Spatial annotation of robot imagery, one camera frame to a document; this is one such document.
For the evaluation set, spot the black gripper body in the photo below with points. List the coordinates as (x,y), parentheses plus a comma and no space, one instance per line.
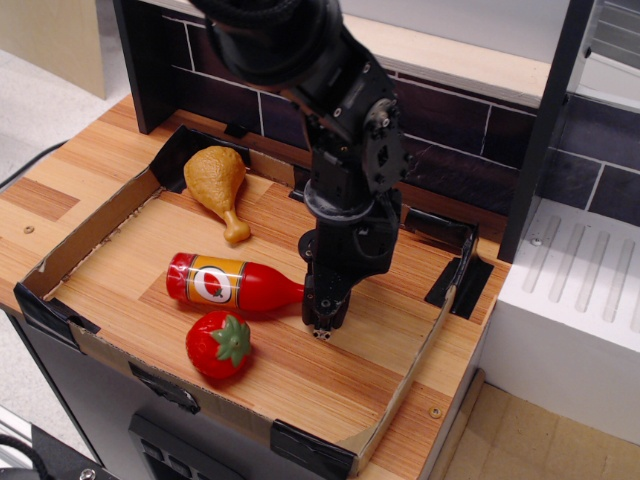
(346,246)

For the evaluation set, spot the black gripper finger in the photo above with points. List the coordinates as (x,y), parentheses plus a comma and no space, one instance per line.
(337,312)
(311,318)

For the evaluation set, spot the red hot sauce bottle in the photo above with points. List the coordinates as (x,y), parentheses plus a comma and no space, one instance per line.
(241,285)

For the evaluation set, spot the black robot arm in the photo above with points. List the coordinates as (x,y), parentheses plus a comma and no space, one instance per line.
(302,51)

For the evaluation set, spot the cardboard fence with black tape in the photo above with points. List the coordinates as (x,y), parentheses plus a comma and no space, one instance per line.
(86,291)

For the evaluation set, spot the red plastic strawberry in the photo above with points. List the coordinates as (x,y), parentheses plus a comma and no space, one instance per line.
(219,344)

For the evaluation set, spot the brass screw right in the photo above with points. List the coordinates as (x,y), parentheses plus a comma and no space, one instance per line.
(435,412)

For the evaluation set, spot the plastic chicken drumstick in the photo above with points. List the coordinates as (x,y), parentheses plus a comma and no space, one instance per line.
(214,176)

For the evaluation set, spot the black toy oven panel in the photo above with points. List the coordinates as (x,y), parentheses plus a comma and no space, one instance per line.
(169,457)

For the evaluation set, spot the light wooden shelf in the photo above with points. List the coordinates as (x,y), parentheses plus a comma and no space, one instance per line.
(463,66)

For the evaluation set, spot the white toy sink drainboard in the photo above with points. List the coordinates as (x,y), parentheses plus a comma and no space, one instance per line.
(564,333)

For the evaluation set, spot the black left side panel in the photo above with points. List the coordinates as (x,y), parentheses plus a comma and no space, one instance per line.
(156,50)

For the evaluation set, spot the black vertical post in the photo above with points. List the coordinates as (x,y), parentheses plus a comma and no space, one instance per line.
(573,49)

